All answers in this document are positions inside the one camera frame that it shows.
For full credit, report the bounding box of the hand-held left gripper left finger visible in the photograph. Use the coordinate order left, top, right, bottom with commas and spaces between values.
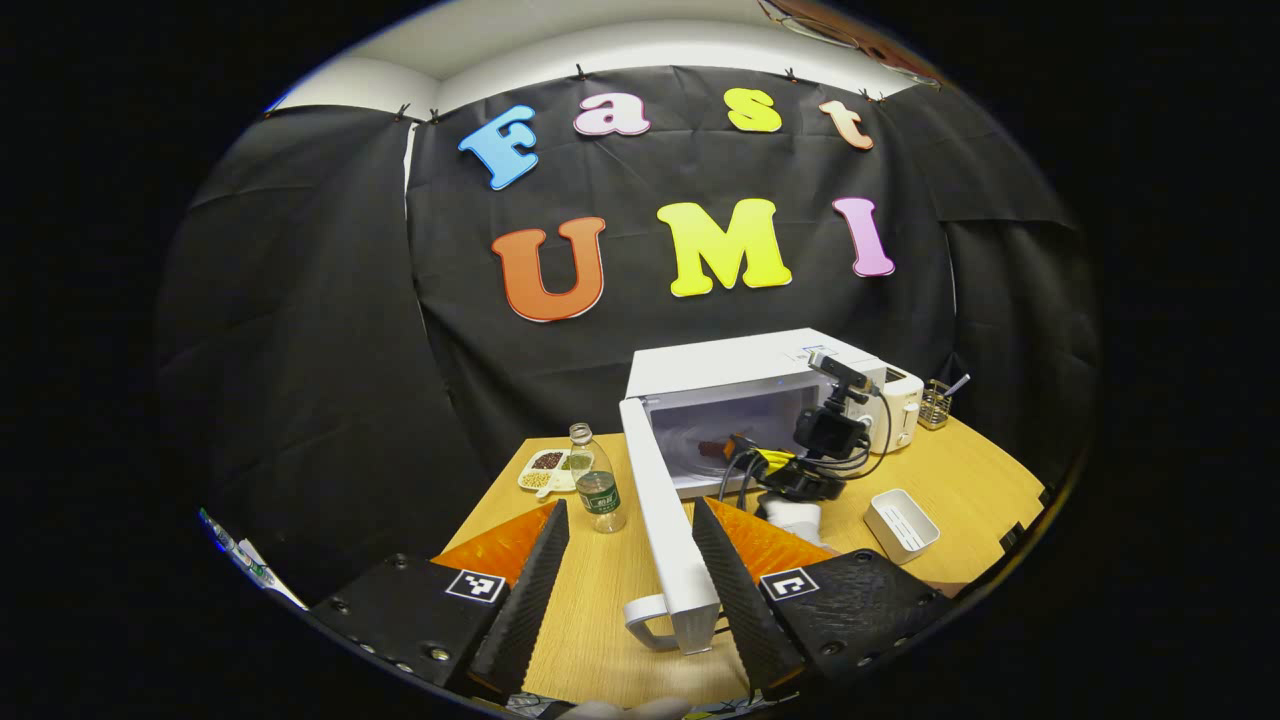
305, 498, 571, 698

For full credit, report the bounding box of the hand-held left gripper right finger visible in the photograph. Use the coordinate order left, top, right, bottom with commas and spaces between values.
690, 496, 961, 701

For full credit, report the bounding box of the white microwave oven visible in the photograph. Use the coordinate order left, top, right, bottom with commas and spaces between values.
618, 328, 891, 656

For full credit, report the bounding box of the white toaster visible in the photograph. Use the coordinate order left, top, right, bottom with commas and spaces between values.
878, 367, 925, 453

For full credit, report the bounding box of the white rectangular tray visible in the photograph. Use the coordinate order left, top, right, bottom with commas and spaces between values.
863, 488, 941, 565

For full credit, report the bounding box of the clear plastic water bottle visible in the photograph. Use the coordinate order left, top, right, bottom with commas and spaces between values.
568, 423, 628, 534

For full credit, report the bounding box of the divided white snack plate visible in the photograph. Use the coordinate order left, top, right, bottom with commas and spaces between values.
517, 448, 591, 498

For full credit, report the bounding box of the black backdrop cloth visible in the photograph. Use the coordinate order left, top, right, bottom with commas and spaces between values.
155, 65, 1101, 601

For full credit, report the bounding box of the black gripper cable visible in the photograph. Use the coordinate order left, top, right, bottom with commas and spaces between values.
860, 385, 894, 481

